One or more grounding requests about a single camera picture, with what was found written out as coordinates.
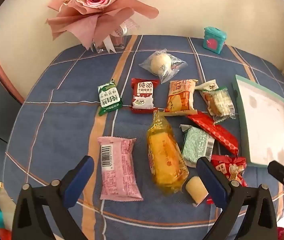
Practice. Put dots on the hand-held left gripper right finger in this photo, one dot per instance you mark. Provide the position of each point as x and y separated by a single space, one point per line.
212 182

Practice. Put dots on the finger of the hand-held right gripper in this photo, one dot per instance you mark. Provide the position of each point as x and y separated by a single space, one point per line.
280 171

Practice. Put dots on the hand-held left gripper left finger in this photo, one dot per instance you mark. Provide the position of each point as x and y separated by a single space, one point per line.
79 180

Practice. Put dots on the small cream candy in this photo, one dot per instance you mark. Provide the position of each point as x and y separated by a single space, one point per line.
195 190

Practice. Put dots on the red twisted nut packet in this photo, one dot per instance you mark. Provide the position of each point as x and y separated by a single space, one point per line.
232 167

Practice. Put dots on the pale green snack packet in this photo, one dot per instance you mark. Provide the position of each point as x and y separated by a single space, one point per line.
197 145

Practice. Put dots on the pink snack packet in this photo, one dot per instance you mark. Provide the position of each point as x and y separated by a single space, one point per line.
119 170

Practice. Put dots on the yellow cake packet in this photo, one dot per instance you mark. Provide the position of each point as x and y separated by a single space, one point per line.
165 160

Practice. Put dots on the red patterned packet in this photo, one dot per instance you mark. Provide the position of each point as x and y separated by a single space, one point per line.
214 130

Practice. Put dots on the green-rimmed white box tray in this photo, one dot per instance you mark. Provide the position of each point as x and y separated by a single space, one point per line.
264 120

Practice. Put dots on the clear green-edged pastry packet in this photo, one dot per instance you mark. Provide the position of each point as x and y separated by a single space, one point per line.
223 103

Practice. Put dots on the dark green white packet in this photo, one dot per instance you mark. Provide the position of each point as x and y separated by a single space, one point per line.
109 97

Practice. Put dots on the orange bread packet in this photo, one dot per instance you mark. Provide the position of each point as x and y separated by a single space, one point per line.
180 97

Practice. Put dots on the cream cookie packet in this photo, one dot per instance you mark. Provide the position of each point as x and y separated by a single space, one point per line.
208 86

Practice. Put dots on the dark red biscuit packet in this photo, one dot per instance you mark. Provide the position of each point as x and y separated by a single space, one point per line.
143 96

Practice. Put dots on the clear packet with white bun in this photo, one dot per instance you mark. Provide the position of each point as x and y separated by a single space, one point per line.
160 65

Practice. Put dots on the teal toy box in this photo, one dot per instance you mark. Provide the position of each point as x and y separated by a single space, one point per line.
214 40

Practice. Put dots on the clear vase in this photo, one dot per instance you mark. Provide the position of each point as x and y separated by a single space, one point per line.
120 42

